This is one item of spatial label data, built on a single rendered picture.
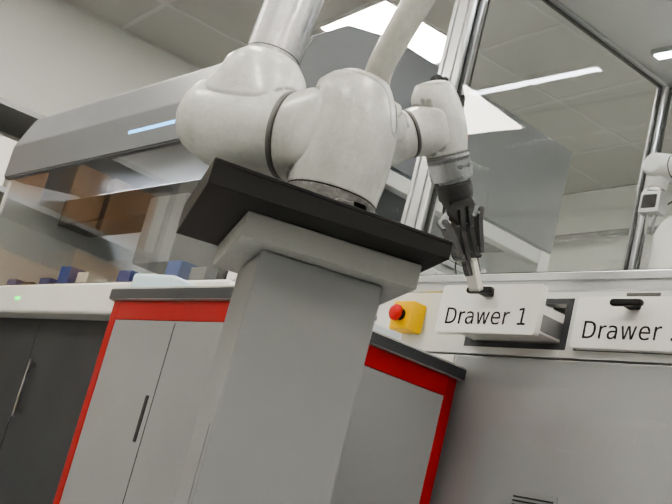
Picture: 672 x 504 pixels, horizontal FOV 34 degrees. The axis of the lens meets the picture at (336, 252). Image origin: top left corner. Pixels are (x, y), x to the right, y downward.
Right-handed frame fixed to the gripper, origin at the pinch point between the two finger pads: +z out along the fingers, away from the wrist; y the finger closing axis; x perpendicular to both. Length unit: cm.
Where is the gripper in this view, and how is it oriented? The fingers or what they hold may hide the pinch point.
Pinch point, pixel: (473, 274)
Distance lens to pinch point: 236.3
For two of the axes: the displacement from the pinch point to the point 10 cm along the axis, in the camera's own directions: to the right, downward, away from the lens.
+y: 7.4, -2.6, 6.1
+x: -6.3, 0.3, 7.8
